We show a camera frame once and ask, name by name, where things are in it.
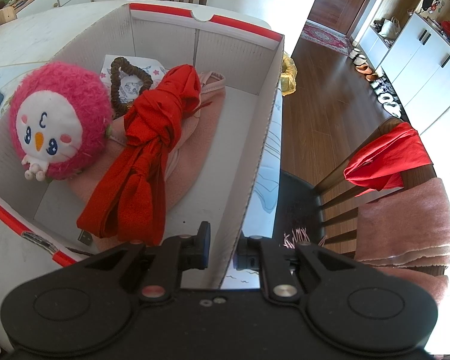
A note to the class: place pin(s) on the red handbag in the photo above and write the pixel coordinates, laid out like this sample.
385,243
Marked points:
448,28

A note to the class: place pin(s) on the wooden chair with black seat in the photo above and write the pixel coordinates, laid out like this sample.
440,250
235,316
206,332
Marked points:
300,202

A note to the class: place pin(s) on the row of shoes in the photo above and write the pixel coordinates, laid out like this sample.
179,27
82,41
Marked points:
384,95

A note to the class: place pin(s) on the wooden tray box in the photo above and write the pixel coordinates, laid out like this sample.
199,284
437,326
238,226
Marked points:
0,18

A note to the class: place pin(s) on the red patterned rug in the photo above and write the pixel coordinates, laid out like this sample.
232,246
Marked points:
326,36

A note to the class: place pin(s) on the red knotted cloth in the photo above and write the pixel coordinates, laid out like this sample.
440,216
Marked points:
150,120

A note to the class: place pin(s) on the pink plush toy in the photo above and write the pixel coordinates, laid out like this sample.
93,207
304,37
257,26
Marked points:
52,120

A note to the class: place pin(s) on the pink towel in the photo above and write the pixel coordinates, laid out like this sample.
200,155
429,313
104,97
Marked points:
405,221

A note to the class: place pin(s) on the white and wood wall cabinet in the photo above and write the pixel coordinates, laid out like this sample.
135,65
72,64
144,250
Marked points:
427,63

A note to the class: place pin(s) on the black round hanging bag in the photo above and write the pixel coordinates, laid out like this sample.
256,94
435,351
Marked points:
429,2

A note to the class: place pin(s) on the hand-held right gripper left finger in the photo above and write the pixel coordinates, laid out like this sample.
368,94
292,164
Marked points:
206,243

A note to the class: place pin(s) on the pink garment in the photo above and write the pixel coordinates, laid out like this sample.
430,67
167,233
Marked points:
195,150

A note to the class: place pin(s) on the white tote bag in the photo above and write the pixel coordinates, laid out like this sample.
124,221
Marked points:
389,29

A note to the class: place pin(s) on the yellow plastic bag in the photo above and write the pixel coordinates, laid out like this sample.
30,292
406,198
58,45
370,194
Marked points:
288,77

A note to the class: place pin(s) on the white cartoon print packet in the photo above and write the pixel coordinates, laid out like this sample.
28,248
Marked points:
135,84

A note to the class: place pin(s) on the red and white cardboard box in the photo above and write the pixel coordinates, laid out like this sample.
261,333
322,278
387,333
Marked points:
240,138

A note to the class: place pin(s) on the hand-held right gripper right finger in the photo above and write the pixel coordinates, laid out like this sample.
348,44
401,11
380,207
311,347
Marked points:
247,255

